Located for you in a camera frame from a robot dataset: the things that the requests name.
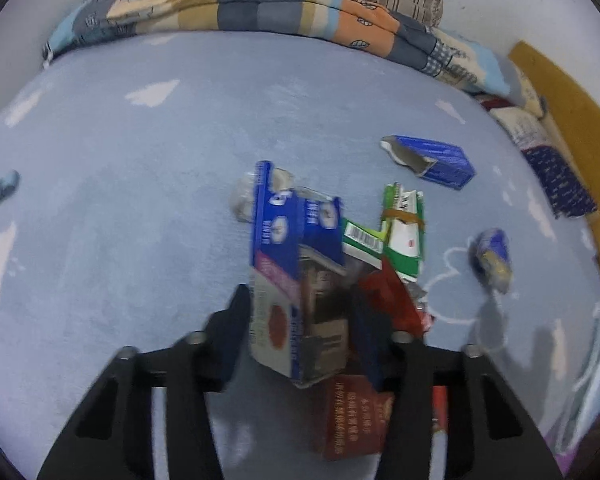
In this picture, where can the flat blue box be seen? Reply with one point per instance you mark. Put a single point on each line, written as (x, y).
(445, 160)

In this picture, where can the navy star-print pillow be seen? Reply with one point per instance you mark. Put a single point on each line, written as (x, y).
(555, 180)

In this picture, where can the small green barcode box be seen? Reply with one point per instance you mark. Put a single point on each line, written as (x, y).
(362, 240)

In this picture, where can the crumpled small blue packet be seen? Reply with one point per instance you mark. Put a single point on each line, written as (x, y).
(492, 250)

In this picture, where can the crumpled red wrapper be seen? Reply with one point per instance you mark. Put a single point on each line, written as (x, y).
(390, 295)

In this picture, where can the dark red box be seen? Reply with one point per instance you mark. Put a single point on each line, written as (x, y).
(352, 420)

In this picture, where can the green carton with rubber band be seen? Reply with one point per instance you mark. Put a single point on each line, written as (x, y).
(405, 245)

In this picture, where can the blue cloud-print bed sheet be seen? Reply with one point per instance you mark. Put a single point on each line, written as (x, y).
(130, 160)

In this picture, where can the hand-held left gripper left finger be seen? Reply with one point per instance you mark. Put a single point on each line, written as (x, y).
(227, 340)

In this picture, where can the white patterned pillow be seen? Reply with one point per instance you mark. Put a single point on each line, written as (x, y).
(522, 120)

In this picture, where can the small black device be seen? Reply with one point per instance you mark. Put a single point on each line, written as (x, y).
(1, 189)

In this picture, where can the crumpled clear plastic cup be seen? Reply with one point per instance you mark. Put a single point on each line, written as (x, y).
(240, 200)

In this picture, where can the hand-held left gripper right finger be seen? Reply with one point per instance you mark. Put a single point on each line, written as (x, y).
(367, 345)

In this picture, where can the light blue cloth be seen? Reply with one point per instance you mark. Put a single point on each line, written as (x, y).
(597, 360)

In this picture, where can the patchwork quilt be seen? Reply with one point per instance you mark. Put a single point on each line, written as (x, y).
(280, 10)

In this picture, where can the wooden headboard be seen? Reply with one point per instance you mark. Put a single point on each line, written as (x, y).
(580, 110)

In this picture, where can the blue and white carton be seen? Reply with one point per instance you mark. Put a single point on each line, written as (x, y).
(275, 240)

